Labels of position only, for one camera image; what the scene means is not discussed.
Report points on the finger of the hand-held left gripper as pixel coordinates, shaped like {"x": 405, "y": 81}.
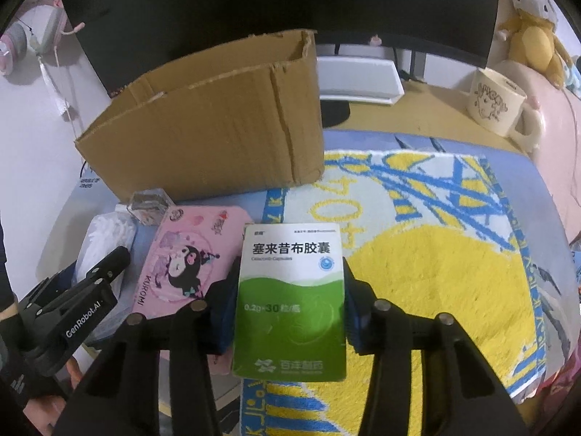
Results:
{"x": 113, "y": 261}
{"x": 50, "y": 288}

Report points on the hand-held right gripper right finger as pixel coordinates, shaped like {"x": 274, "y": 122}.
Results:
{"x": 358, "y": 315}

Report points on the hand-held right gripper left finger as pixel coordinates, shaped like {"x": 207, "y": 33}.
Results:
{"x": 224, "y": 318}

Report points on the green and white medicine box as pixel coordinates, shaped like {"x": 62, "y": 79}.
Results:
{"x": 290, "y": 299}

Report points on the brown cardboard box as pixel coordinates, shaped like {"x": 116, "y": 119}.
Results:
{"x": 204, "y": 136}

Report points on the person's left hand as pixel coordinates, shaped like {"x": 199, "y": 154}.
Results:
{"x": 45, "y": 418}

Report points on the white tissue pack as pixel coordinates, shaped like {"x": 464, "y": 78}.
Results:
{"x": 106, "y": 240}

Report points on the small clear plastic box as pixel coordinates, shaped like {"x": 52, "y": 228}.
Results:
{"x": 147, "y": 204}

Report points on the pink cartoon case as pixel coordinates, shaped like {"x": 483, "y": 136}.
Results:
{"x": 181, "y": 254}

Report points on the yellow and blue towel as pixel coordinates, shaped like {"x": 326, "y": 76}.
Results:
{"x": 431, "y": 281}

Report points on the grey printed mouse pad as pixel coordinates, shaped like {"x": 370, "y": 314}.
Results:
{"x": 376, "y": 138}

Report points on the white hanging tassel charm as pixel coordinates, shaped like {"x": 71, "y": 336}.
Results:
{"x": 50, "y": 81}

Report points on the white speaker bar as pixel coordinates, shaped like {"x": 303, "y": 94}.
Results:
{"x": 358, "y": 79}

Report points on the pink and grey headset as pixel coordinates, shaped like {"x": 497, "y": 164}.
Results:
{"x": 45, "y": 32}

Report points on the cream printed mug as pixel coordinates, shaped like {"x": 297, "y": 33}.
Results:
{"x": 492, "y": 104}

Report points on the pink cushion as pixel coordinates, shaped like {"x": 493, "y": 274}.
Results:
{"x": 558, "y": 136}

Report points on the small pink figure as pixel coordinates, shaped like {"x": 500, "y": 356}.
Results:
{"x": 376, "y": 40}

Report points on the black computer monitor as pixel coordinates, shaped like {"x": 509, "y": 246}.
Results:
{"x": 227, "y": 0}

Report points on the yellow plush toy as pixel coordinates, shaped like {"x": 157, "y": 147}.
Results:
{"x": 535, "y": 32}

